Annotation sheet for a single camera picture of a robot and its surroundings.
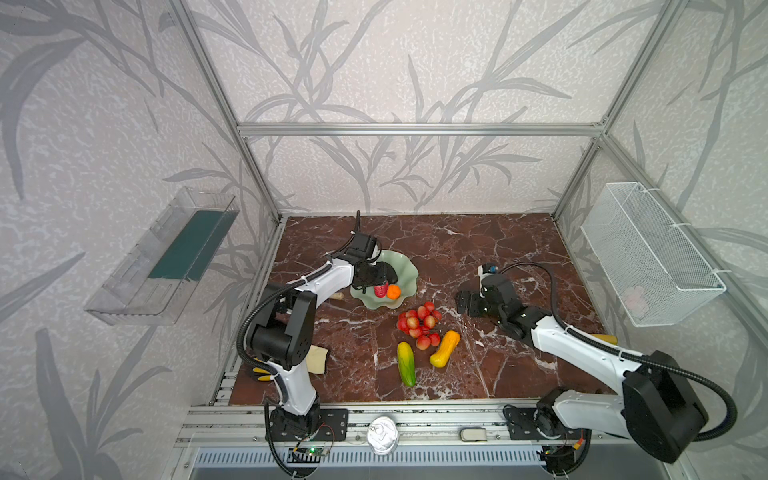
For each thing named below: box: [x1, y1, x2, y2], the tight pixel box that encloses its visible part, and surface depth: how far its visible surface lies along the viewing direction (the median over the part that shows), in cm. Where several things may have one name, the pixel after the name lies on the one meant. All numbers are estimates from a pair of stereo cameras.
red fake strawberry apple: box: [374, 283, 389, 298], surface depth 94 cm
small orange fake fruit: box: [387, 284, 401, 300], surface depth 96 cm
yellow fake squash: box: [430, 330, 460, 368], surface depth 84 cm
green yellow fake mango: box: [397, 341, 417, 388], surface depth 82 cm
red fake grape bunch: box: [397, 301, 442, 351], surface depth 86 cm
